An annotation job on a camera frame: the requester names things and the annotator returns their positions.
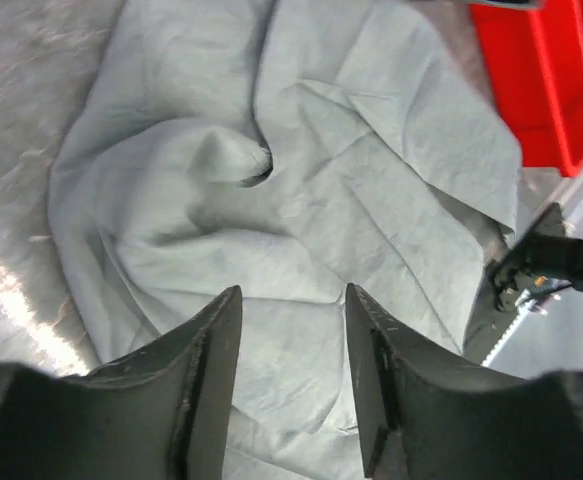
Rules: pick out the grey slotted cable duct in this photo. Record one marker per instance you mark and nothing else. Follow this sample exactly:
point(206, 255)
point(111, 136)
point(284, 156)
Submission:
point(523, 309)

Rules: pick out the red plastic bin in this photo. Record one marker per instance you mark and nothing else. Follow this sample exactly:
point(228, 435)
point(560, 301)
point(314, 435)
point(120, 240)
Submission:
point(534, 59)

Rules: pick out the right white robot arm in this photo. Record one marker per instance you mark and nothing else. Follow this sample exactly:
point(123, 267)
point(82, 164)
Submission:
point(544, 262)

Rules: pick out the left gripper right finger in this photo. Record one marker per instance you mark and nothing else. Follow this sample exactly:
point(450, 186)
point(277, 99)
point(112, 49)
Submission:
point(426, 413)

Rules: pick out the grey shirt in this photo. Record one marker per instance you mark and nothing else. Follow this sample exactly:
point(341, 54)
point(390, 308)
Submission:
point(290, 148)

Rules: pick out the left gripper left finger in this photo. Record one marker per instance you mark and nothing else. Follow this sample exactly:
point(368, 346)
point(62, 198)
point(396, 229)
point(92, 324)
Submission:
point(160, 412)

